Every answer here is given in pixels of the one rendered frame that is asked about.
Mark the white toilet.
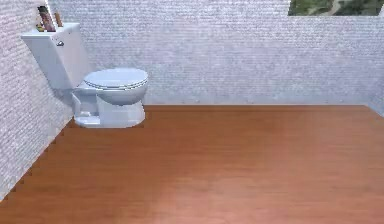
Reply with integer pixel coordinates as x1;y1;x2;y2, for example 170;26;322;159
20;22;150;130

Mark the dark red brown bottle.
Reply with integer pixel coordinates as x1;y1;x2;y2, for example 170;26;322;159
37;5;57;33

